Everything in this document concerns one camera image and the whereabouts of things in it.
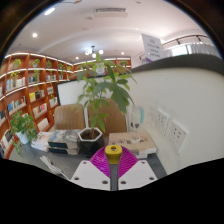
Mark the leafy plant in white pot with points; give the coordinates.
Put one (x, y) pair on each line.
(23, 136)

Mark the recessed ceiling spotlights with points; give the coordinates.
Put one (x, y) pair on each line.
(50, 11)

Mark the stack of dark books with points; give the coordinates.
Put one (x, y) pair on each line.
(63, 138)

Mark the stack of beige books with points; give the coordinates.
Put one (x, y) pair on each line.
(133, 142)

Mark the tan upholstered chair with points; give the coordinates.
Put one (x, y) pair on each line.
(68, 116)
(115, 122)

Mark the clear acrylic sign stand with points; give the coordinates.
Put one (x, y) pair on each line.
(136, 125)

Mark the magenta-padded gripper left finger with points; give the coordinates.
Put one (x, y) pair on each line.
(88, 175)

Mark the white curtain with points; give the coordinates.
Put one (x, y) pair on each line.
(203, 49)

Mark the black track light rail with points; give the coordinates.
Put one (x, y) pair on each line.
(186, 37)

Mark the tall plant in black pot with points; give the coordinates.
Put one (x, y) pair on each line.
(90, 141)

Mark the orange wooden bookshelf unit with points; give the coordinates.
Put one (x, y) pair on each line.
(20, 83)

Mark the white and purple hanging sign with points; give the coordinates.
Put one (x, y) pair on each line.
(152, 46)

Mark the ceiling air vent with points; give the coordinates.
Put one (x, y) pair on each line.
(110, 12)

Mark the multi-bulb ceiling lamp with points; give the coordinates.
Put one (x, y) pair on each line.
(93, 52)

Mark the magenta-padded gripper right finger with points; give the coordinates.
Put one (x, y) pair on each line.
(140, 175)

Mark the white wall socket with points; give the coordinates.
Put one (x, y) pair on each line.
(162, 121)
(178, 136)

